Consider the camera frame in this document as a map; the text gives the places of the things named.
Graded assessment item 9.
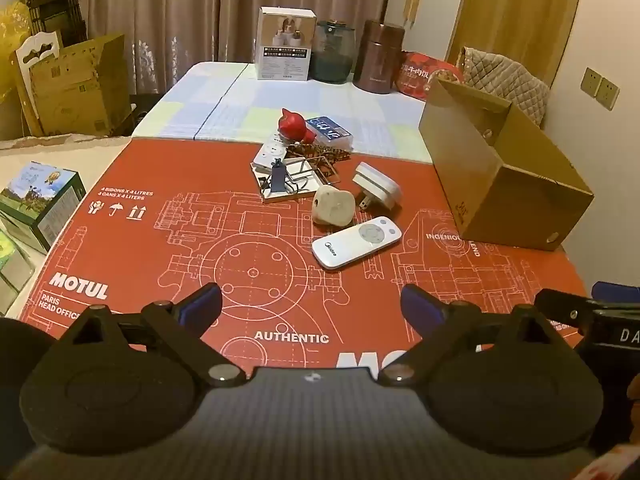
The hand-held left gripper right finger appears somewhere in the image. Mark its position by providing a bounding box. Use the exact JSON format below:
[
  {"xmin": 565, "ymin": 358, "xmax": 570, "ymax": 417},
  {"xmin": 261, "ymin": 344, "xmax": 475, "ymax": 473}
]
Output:
[{"xmin": 377, "ymin": 282, "xmax": 566, "ymax": 388}]

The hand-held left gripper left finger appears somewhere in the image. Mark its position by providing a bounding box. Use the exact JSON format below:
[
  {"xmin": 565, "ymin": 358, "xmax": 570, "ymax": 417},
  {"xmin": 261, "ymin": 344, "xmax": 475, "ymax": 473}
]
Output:
[{"xmin": 57, "ymin": 282, "xmax": 248, "ymax": 388}]

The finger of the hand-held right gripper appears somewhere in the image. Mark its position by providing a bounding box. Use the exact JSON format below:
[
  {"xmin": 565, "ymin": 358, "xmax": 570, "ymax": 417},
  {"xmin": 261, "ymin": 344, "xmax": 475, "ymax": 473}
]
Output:
[
  {"xmin": 591, "ymin": 281, "xmax": 640, "ymax": 304},
  {"xmin": 534, "ymin": 287, "xmax": 600, "ymax": 335}
]

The white remote control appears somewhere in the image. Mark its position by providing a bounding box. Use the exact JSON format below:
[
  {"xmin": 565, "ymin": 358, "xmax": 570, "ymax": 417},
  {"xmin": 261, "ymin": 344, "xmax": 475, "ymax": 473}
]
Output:
[{"xmin": 311, "ymin": 216, "xmax": 403, "ymax": 271}]

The brown cardboard box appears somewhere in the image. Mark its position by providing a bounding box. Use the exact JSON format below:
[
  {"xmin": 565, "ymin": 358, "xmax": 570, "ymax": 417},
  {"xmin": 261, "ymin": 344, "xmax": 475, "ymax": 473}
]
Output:
[{"xmin": 418, "ymin": 76, "xmax": 596, "ymax": 252}]

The white power adapter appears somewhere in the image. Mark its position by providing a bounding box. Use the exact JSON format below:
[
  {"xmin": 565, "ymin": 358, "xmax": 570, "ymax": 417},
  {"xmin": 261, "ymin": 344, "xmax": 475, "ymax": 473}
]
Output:
[{"xmin": 352, "ymin": 161, "xmax": 403, "ymax": 213}]

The beige plug adapter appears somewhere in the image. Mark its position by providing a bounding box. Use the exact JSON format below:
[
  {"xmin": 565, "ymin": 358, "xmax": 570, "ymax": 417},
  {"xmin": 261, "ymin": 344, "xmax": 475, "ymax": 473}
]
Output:
[{"xmin": 311, "ymin": 184, "xmax": 356, "ymax": 229}]

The blue binder clip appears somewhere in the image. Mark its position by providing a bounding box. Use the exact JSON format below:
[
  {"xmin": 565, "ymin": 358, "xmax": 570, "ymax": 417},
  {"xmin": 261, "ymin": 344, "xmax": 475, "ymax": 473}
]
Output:
[{"xmin": 269, "ymin": 158, "xmax": 289, "ymax": 194}]

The white power strip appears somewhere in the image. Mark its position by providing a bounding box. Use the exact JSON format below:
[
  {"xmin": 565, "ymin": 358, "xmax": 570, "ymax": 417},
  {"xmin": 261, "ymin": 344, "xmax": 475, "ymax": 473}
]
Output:
[{"xmin": 251, "ymin": 132, "xmax": 289, "ymax": 170}]

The metal wire holder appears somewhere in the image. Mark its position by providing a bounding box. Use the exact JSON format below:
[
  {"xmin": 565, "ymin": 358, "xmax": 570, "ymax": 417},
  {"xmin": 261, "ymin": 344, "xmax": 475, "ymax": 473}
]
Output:
[{"xmin": 285, "ymin": 156, "xmax": 342, "ymax": 196}]

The tiger striped toy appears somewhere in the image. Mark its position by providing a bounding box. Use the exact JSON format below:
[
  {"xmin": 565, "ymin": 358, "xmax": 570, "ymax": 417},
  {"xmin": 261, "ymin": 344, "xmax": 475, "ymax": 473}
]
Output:
[{"xmin": 286, "ymin": 142, "xmax": 351, "ymax": 162}]

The blue floss pick box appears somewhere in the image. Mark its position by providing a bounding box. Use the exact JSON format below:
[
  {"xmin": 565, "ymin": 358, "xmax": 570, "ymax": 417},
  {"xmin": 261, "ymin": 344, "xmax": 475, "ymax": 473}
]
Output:
[{"xmin": 305, "ymin": 115, "xmax": 355, "ymax": 151}]

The red cat figurine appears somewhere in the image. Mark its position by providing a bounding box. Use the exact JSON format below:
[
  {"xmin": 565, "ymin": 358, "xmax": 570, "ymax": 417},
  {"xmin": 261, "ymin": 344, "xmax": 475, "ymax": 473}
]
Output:
[{"xmin": 278, "ymin": 108, "xmax": 317, "ymax": 144}]

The red printed cardboard sheet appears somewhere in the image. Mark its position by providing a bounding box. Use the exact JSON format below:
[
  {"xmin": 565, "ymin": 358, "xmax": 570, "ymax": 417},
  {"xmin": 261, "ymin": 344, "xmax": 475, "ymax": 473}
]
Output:
[{"xmin": 20, "ymin": 137, "xmax": 591, "ymax": 393}]

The green printed box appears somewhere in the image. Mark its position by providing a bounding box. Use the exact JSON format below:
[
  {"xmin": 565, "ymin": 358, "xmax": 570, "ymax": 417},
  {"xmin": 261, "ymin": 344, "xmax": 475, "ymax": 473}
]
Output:
[{"xmin": 0, "ymin": 161, "xmax": 87, "ymax": 255}]

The green patterned box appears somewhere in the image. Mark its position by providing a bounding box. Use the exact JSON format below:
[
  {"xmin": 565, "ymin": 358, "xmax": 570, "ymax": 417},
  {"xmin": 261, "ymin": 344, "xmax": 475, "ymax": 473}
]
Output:
[{"xmin": 0, "ymin": 230, "xmax": 37, "ymax": 317}]

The pastel checked mat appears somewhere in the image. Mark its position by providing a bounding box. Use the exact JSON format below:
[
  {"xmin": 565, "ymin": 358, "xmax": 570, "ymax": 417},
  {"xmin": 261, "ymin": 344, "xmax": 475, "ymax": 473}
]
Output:
[{"xmin": 131, "ymin": 60, "xmax": 437, "ymax": 165}]

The quilted beige cushion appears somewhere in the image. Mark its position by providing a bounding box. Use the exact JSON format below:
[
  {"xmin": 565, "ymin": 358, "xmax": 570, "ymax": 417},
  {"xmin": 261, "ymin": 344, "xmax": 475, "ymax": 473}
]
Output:
[{"xmin": 459, "ymin": 46, "xmax": 550, "ymax": 127}]

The red snack packet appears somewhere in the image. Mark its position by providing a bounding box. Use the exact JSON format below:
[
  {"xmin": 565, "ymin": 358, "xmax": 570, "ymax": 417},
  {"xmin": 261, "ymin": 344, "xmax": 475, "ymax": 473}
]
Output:
[{"xmin": 394, "ymin": 51, "xmax": 466, "ymax": 101}]

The worn cardboard carton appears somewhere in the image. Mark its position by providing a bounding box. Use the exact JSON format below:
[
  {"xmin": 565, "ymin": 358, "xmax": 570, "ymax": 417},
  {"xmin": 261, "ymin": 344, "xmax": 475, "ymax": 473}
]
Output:
[{"xmin": 9, "ymin": 33, "xmax": 132, "ymax": 137}]

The brown thermos canister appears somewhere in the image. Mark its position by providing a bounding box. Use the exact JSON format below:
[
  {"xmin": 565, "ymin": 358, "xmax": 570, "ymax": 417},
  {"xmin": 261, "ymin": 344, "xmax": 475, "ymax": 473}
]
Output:
[{"xmin": 352, "ymin": 19, "xmax": 406, "ymax": 95}]

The dark glass jar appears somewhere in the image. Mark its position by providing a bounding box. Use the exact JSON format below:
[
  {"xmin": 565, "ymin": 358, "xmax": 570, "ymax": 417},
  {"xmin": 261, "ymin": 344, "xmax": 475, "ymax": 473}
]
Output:
[{"xmin": 309, "ymin": 19, "xmax": 357, "ymax": 85}]

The white product box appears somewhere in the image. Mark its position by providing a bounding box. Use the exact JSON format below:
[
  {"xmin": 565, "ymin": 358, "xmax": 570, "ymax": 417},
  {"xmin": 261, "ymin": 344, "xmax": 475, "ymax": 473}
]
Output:
[{"xmin": 257, "ymin": 6, "xmax": 317, "ymax": 82}]

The brown patterned curtain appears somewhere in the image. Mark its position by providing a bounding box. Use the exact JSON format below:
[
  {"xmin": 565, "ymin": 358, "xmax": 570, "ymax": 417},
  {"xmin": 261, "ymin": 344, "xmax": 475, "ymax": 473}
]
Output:
[{"xmin": 74, "ymin": 0, "xmax": 397, "ymax": 97}]

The wooden door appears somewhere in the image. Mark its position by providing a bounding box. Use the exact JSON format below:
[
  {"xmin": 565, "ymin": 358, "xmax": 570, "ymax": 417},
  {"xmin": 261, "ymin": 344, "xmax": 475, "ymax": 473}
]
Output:
[{"xmin": 446, "ymin": 0, "xmax": 587, "ymax": 87}]

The yellow plastic bag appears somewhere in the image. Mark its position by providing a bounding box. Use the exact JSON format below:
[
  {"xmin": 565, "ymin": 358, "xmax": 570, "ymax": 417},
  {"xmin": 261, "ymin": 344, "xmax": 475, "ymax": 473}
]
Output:
[{"xmin": 0, "ymin": 2, "xmax": 37, "ymax": 102}]

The beige wall socket plate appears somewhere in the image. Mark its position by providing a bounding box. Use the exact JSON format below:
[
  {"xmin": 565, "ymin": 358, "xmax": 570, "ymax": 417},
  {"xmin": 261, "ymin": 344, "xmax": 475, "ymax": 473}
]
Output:
[
  {"xmin": 579, "ymin": 67, "xmax": 603, "ymax": 99},
  {"xmin": 597, "ymin": 77, "xmax": 620, "ymax": 111}
]

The white cardboard carry handle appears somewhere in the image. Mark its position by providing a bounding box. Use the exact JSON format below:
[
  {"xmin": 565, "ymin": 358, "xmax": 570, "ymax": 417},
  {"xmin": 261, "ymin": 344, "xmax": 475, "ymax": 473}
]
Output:
[{"xmin": 14, "ymin": 29, "xmax": 65, "ymax": 69}]

